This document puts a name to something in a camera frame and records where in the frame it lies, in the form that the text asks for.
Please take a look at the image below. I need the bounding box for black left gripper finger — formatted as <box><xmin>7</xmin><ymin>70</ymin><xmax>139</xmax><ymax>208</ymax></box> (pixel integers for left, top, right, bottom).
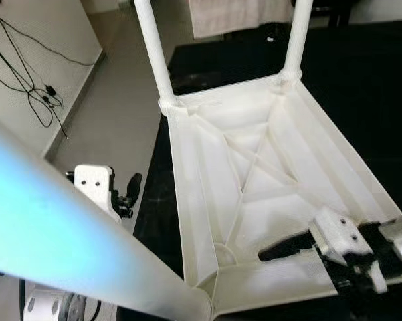
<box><xmin>124</xmin><ymin>173</ymin><xmax>143</xmax><ymax>208</ymax></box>

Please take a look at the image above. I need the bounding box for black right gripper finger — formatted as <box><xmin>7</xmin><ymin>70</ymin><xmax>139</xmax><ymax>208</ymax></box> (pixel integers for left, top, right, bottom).
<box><xmin>258</xmin><ymin>229</ymin><xmax>316</xmax><ymax>263</ymax></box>

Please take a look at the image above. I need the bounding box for white plastic table leg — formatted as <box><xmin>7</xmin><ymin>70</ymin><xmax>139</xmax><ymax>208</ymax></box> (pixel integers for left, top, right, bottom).
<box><xmin>0</xmin><ymin>110</ymin><xmax>213</xmax><ymax>321</ymax></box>
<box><xmin>281</xmin><ymin>0</ymin><xmax>315</xmax><ymax>85</ymax></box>
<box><xmin>132</xmin><ymin>0</ymin><xmax>176</xmax><ymax>112</ymax></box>

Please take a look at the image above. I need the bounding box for white plastic table top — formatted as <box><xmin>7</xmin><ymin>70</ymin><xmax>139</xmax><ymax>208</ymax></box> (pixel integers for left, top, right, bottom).
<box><xmin>159</xmin><ymin>70</ymin><xmax>402</xmax><ymax>319</ymax></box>

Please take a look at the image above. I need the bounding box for black tablecloth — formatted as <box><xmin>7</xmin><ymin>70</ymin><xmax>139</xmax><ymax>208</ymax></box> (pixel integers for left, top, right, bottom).
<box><xmin>117</xmin><ymin>19</ymin><xmax>402</xmax><ymax>321</ymax></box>

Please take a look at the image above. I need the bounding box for white cloth covered bench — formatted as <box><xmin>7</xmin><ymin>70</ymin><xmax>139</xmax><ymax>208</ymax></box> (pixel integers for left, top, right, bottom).
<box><xmin>187</xmin><ymin>0</ymin><xmax>295</xmax><ymax>39</ymax></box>

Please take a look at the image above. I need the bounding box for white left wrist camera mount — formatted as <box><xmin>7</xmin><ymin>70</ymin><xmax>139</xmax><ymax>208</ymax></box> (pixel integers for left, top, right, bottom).
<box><xmin>74</xmin><ymin>165</ymin><xmax>122</xmax><ymax>225</ymax></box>

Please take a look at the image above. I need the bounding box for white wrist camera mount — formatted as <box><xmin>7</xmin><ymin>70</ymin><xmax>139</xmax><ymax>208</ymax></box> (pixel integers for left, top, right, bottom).
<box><xmin>309</xmin><ymin>206</ymin><xmax>389</xmax><ymax>295</ymax></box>
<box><xmin>74</xmin><ymin>165</ymin><xmax>122</xmax><ymax>225</ymax></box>

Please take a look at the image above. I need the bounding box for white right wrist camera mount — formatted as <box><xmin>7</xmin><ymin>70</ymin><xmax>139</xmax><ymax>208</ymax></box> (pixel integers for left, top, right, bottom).
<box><xmin>309</xmin><ymin>206</ymin><xmax>389</xmax><ymax>295</ymax></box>

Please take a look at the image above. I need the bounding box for black power cable with adapter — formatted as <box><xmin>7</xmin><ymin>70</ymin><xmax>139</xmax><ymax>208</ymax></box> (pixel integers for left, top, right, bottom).
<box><xmin>0</xmin><ymin>10</ymin><xmax>98</xmax><ymax>141</ymax></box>

